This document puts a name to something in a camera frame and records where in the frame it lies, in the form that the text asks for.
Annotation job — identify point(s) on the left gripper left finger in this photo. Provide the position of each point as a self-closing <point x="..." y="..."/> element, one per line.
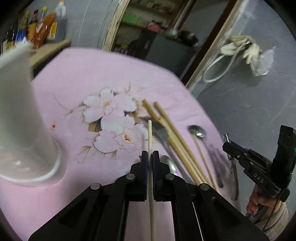
<point x="99" y="212"/>

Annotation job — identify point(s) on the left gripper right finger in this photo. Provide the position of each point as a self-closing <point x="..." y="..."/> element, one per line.
<point x="199" y="212"/>

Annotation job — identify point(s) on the brown bamboo chopstick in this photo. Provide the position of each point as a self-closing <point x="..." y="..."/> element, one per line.
<point x="175" y="143"/>
<point x="180" y="141"/>

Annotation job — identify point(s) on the pale wooden chopstick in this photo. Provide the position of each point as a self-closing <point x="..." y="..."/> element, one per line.
<point x="150" y="185"/>

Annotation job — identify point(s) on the person right hand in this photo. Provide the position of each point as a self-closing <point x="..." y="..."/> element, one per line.
<point x="255" y="199"/>

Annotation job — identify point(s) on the steel spoon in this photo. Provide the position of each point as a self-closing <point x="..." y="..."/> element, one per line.
<point x="173" y="168"/>

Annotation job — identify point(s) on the small black ladle spoon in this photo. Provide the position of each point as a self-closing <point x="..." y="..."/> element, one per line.
<point x="201" y="134"/>

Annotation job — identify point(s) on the pink floral tablecloth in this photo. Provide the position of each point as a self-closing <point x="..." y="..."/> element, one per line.
<point x="91" y="103"/>

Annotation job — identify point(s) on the cream rubber gloves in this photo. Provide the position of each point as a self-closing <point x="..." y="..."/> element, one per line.
<point x="245" y="43"/>

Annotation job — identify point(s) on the dark cabinet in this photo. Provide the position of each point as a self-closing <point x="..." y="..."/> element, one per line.
<point x="164" y="52"/>

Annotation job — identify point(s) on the black pot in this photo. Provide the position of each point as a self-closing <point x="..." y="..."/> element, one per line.
<point x="184" y="37"/>

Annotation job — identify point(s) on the wooden countertop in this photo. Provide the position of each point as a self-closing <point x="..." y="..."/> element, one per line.
<point x="40" y="55"/>

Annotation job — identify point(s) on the orange snack bag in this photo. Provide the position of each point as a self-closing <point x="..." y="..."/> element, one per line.
<point x="43" y="29"/>

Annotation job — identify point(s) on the large soy sauce jug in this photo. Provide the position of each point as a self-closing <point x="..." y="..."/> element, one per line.
<point x="58" y="29"/>

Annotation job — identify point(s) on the dark sauce bottle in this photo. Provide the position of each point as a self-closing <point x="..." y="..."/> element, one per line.
<point x="32" y="26"/>

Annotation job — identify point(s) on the green box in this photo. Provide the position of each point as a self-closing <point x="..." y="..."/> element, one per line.
<point x="129" y="19"/>

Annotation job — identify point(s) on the dark handled fork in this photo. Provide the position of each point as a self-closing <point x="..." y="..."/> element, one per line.
<point x="162" y="136"/>

